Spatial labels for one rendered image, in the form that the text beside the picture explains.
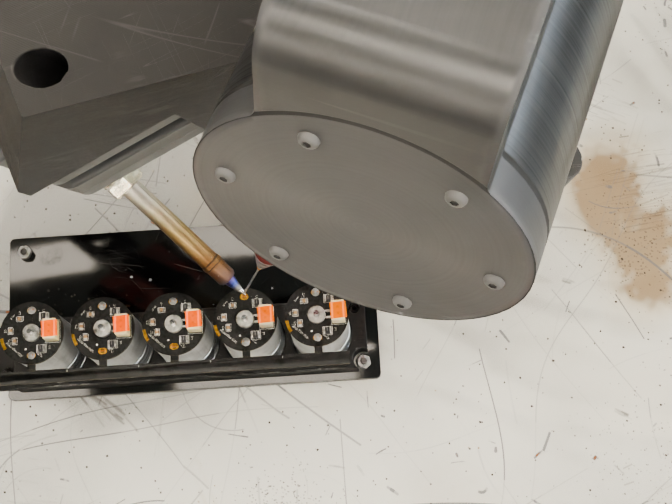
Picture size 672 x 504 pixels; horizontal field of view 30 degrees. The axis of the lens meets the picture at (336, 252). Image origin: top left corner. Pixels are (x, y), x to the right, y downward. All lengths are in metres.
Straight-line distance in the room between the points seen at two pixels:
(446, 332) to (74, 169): 0.31
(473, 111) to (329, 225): 0.05
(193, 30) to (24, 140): 0.04
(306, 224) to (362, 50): 0.05
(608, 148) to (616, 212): 0.03
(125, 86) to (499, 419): 0.34
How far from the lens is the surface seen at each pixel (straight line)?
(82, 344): 0.50
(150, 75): 0.24
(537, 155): 0.19
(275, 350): 0.52
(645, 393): 0.56
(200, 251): 0.48
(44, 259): 0.57
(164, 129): 0.27
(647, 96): 0.59
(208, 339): 0.51
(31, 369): 0.50
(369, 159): 0.18
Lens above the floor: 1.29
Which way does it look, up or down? 75 degrees down
